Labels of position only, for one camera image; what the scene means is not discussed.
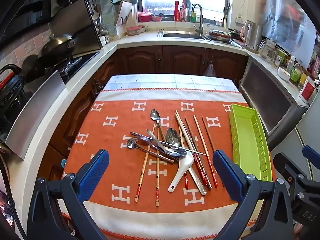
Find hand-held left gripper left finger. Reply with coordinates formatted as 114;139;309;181
26;149;110;240

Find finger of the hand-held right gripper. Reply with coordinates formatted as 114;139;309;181
302;145;320;170
274;152;313;200

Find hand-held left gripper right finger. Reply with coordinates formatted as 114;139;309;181
212;149;295;240

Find brown wooden chopstick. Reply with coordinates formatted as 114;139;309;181
201;116;216;155
184;116;203;163

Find green plastic tray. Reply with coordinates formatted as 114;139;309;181
229;103;273;182

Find white ceramic spoon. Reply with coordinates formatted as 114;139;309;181
167;151;195;193

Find wooden chopstick red gold end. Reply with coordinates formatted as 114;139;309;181
134;123;156;203
155;126;161;207

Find small steel spoon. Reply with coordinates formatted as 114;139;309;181
126;138;175;163

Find steel spoon golden handle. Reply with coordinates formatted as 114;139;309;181
150;109;167;145

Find silver refrigerator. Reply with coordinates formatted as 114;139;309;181
270;96;320;180

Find orange white patterned blanket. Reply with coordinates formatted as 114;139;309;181
58;88;277;240

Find jar with red label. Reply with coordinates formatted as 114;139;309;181
299;76;317;101

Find grey appliance dark door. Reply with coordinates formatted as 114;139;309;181
238;54;310;142

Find green label bottle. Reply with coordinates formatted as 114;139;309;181
290;62;303;83

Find stainless steel counter panel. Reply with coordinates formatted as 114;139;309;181
4;70;67;161

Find white bowl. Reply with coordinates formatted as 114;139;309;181
278;67;291;81

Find clear bottle white cap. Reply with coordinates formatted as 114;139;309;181
286;55;296;73

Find white plastic bag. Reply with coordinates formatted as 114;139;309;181
203;64;216;77

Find glass pitcher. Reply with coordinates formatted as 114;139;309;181
258;39;277;63

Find pale blue table cover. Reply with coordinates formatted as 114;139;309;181
103;74;237;92

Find black gas stove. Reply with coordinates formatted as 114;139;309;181
56;51;100;82

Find black electric kettle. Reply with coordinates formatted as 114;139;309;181
0;64;27;123

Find dark cooking pot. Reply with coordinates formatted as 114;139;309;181
21;54;48;83

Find stainless electric kettle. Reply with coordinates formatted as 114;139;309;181
244;20;263;53

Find dark wok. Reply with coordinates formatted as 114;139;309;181
40;34;79;64

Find stack of dishes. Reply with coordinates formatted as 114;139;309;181
206;29;235;42

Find steel kitchen sink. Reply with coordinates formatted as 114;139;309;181
157;30;208;40

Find stainless steel splash guard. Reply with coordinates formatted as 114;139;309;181
71;0;104;55

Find steel kitchen faucet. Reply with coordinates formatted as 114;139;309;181
191;3;205;34

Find hanging kitchen ladles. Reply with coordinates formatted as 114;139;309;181
89;0;102;22

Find red plastic bowl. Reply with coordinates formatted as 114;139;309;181
138;11;152;23

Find pink bottle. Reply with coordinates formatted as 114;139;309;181
180;1;188;22

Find black range hood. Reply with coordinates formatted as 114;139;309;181
0;0;59;39

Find shiny plastic wall cover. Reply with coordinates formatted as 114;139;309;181
261;0;317;69

